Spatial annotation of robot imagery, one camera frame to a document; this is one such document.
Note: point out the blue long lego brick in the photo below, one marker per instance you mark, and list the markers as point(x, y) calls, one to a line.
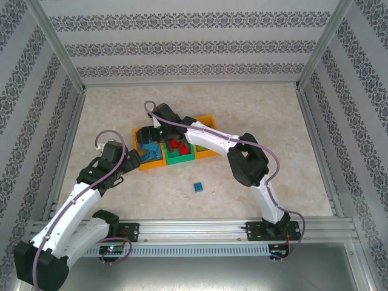
point(156, 154)
point(148, 146)
point(148, 157)

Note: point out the orange plastic bin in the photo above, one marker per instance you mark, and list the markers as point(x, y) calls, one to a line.
point(151, 166)
point(206, 154)

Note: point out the green plastic bin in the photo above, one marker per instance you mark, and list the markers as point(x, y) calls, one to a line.
point(179, 160)

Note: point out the green long lego brick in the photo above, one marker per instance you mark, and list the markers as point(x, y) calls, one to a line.
point(201, 148)

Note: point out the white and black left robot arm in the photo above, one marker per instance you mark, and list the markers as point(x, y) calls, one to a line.
point(69, 212)

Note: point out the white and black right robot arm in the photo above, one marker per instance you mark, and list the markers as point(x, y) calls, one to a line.
point(209, 139)

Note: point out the blue square lego brick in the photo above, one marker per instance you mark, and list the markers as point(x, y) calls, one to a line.
point(198, 187)

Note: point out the grey sheet metal panel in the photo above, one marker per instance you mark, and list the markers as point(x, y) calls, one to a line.
point(194, 272)

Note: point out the aluminium table edge rail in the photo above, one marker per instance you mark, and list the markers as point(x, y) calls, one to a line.
point(191, 83)
point(67, 151)
point(309, 121)

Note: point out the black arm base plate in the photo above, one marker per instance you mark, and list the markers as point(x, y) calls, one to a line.
point(254, 232)
point(130, 232)

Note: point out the long aluminium mounting rail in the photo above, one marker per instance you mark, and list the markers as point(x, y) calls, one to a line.
point(191, 230)

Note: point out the aluminium frame post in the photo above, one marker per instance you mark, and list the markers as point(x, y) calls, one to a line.
point(324, 45)
point(57, 48)

